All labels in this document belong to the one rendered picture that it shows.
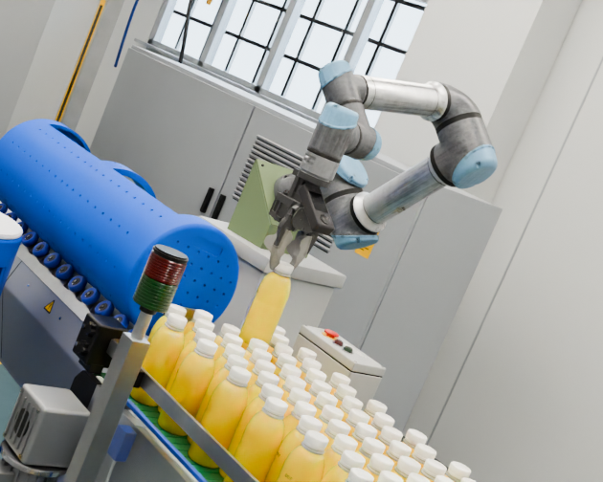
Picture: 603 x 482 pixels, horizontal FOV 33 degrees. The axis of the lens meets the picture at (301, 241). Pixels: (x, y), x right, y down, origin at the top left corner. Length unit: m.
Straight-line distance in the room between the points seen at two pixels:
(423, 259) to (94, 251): 1.93
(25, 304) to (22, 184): 0.34
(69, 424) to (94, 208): 0.61
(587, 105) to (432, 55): 0.82
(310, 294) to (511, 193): 2.49
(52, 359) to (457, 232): 2.10
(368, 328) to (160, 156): 1.57
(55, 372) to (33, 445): 0.47
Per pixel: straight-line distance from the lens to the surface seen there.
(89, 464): 1.83
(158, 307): 1.72
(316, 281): 2.84
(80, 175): 2.58
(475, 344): 5.19
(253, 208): 2.82
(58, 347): 2.43
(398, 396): 4.33
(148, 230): 2.26
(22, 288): 2.66
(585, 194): 5.02
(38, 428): 2.02
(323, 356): 2.28
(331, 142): 2.10
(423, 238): 3.99
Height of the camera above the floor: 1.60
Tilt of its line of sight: 8 degrees down
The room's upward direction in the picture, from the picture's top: 23 degrees clockwise
